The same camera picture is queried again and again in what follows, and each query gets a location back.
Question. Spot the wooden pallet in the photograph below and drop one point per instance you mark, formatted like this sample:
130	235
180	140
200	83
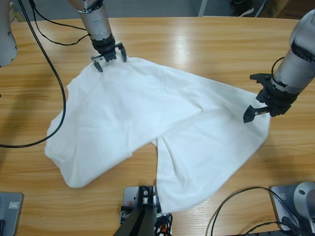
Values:
7	17

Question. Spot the black white shoe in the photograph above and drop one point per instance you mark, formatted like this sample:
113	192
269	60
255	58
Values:
243	9

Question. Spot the white metal post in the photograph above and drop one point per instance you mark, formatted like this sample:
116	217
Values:
203	7

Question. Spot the white Unitree T-shirt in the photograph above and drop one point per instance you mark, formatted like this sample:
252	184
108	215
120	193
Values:
147	123

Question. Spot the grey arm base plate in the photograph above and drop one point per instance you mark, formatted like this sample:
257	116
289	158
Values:
290	206
10	214

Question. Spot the white block with dark post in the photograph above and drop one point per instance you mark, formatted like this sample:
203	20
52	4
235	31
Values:
140	211

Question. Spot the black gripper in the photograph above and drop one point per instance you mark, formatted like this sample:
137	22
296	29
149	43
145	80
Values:
106	49
278	101

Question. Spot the brown cardboard box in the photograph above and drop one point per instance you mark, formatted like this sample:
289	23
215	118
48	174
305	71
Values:
290	7

